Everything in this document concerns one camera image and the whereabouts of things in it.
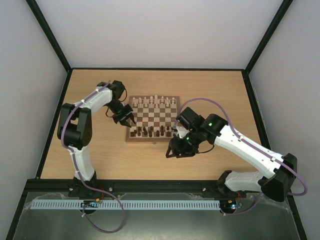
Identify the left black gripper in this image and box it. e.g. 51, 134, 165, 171
106, 100, 135, 127

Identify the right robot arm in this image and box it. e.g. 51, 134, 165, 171
165, 107, 298, 202

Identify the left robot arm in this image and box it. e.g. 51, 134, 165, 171
57, 80, 135, 199

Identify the wooden chess board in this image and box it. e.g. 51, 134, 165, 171
125, 95, 181, 143

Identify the white rook left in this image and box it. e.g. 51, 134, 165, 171
132, 97, 138, 104

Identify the white king piece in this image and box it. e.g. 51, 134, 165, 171
154, 95, 159, 104

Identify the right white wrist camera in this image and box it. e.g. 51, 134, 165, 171
174, 126, 189, 139

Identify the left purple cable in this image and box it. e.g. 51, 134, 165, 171
59, 79, 127, 234

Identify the purple cable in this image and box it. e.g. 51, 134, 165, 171
172, 97, 308, 217
59, 79, 127, 234

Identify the grey slotted cable duct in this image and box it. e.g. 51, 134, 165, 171
30, 199, 220, 211

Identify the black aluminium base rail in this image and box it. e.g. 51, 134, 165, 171
24, 179, 247, 200

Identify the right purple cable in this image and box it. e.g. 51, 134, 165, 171
172, 97, 308, 217

